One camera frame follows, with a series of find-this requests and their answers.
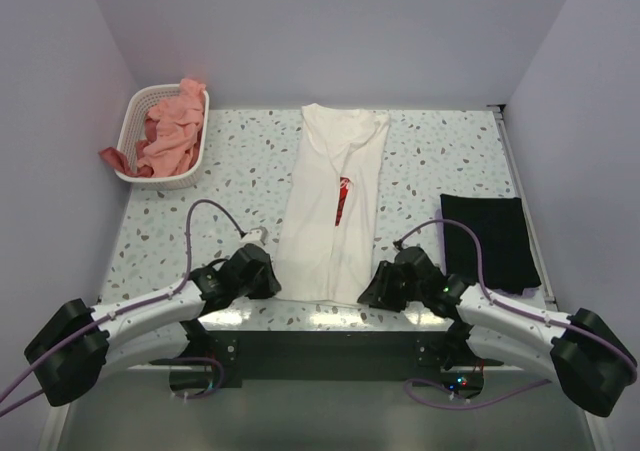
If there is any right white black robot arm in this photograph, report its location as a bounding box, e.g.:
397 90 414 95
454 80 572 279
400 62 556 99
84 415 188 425
358 247 637 417

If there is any white plastic laundry basket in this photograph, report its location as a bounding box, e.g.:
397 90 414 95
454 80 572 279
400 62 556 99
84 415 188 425
115 83 209 191

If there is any pink crumpled t-shirt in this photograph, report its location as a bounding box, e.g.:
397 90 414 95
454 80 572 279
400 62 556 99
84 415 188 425
136 78 206 178

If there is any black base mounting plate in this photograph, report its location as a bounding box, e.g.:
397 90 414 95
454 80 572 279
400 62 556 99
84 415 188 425
151 331 483 390

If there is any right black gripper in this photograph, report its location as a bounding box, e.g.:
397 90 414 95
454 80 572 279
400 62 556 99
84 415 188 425
357 261 426 314

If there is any white t-shirt red print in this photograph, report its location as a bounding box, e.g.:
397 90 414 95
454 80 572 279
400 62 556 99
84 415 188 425
274 104 390 305

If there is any folded black t-shirt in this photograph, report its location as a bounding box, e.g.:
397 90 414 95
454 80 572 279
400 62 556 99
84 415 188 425
440 194 541 296

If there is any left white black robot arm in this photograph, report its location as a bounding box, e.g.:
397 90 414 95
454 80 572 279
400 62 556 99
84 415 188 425
24 244 281 407

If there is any folded lavender t-shirt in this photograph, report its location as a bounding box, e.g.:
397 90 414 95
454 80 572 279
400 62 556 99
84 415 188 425
434 208 446 269

